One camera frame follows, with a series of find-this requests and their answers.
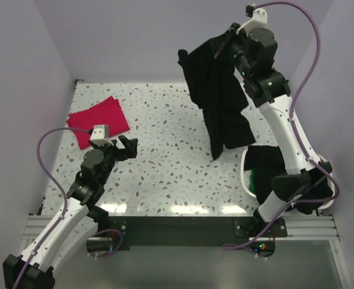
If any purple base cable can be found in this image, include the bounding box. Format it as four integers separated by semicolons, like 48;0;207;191
222;219;282;256
88;229;124;257

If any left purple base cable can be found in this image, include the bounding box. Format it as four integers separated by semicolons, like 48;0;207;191
88;229;124;257

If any folded pink red t shirt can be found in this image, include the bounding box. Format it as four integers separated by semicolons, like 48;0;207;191
66;96;130;137

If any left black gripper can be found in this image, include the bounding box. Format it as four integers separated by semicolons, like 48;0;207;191
89;135;137;185

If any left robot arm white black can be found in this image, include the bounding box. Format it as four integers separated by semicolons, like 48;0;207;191
2;135;138;288

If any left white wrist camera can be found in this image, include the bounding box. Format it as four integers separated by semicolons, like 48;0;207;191
89;125;117;146

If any aluminium frame rail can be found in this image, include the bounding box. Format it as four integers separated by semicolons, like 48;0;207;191
22;215;340;248

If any black t shirt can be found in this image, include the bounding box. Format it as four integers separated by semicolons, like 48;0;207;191
178;31;255;160

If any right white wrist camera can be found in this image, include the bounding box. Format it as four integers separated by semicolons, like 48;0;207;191
235;5;268;35

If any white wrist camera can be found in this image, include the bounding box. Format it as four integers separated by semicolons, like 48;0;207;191
89;125;117;146
235;5;268;35

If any white laundry basket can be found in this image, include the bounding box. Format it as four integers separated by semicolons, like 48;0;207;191
240;147;336;214

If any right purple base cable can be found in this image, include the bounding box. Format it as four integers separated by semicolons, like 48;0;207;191
222;219;282;256

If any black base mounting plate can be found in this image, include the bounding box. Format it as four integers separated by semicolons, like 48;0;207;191
74;216;288;252

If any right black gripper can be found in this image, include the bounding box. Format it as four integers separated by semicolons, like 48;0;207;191
211;23;253;79

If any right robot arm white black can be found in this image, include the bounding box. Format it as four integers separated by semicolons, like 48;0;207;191
230;25;334;237

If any green garment in basket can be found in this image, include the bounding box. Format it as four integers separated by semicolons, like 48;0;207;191
249;169;255;194

